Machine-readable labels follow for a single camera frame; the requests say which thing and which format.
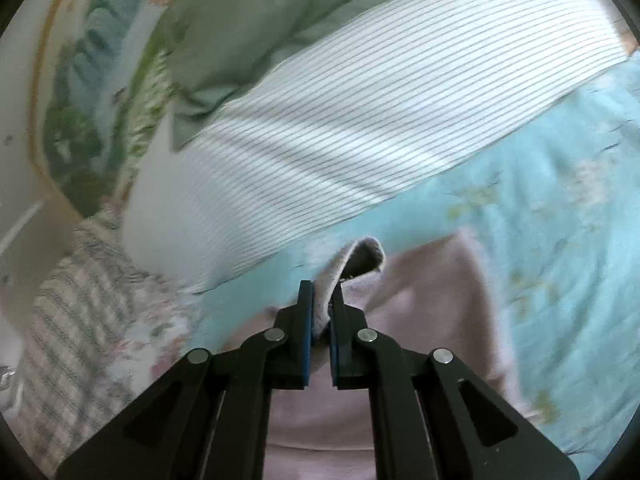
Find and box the white striped pillow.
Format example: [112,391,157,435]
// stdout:
[122,0,628,293]

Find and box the pink sweater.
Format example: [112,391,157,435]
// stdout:
[220,227,541,480]

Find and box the floral patterned cloth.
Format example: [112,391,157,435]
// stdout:
[120,275,206,396]

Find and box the plaid cloth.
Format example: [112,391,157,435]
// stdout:
[20,225,151,476]

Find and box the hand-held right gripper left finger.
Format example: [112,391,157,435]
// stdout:
[55,280,316,480]

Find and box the green cloth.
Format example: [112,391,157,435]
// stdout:
[150,0,521,151]

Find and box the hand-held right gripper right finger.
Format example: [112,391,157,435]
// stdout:
[327,285,581,480]

